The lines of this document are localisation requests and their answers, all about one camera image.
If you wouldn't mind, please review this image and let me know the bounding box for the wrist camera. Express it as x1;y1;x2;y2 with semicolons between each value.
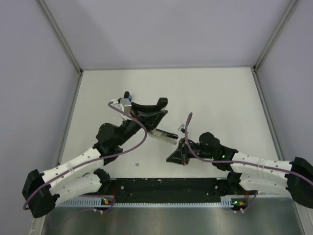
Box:
178;123;190;136
109;98;132;115

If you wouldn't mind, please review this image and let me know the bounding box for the right aluminium corner post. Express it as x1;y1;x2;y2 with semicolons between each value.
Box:
253;0;301;72

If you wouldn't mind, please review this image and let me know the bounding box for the left aluminium corner post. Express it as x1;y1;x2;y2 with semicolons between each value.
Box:
36;0;83;75

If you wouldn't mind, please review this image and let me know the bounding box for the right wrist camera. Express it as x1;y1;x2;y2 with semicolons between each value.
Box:
178;123;190;136

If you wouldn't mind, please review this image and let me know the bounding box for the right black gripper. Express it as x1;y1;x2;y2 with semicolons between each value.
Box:
167;137;215;166

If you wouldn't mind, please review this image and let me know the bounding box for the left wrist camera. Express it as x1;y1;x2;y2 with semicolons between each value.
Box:
109;98;132;115

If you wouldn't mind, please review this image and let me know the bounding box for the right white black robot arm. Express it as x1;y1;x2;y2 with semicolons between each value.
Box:
166;132;313;208

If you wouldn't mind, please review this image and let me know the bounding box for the grey slotted cable duct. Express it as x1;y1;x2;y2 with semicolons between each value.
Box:
57;197;247;209

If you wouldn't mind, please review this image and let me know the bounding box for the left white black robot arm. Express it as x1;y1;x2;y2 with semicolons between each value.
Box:
22;96;168;218

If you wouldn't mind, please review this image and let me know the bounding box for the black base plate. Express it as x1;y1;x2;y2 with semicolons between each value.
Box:
83;177;247;204

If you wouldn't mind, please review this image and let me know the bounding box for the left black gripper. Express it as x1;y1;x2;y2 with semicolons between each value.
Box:
115;102;168;146

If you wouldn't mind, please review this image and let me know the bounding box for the aluminium corner post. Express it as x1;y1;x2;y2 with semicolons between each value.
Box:
253;0;301;72
36;0;83;75

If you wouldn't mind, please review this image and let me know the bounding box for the grey black stapler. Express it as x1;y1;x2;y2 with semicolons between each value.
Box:
148;128;179;145

